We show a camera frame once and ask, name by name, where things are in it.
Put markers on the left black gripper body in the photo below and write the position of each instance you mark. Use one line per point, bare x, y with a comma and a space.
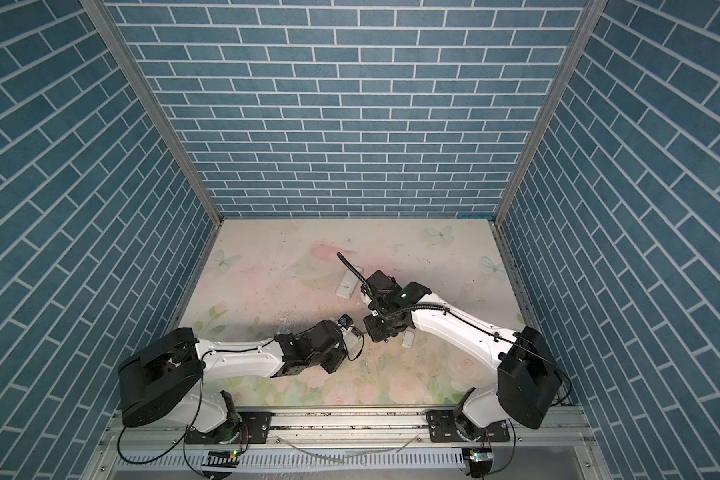
333, 361

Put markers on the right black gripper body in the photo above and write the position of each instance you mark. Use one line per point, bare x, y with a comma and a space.
379, 324

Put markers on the white remote control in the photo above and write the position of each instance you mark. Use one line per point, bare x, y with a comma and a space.
348, 285

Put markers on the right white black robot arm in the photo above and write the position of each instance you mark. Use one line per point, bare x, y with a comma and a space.
524, 377

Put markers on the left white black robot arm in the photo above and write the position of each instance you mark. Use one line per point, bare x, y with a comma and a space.
165, 379

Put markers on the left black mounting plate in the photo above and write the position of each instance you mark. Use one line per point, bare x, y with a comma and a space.
234, 427

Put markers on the black mounting plate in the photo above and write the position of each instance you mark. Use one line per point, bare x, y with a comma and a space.
234, 427
450, 426

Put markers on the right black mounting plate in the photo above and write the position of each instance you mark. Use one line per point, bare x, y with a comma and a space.
450, 426

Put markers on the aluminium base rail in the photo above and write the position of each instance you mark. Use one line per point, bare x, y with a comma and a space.
419, 442

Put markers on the right aluminium corner post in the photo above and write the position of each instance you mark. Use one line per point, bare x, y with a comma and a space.
572, 55

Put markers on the aluminium corner post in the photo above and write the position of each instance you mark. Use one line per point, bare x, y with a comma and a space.
572, 55
105, 25

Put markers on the left aluminium corner post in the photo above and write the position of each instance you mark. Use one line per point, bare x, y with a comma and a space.
105, 25

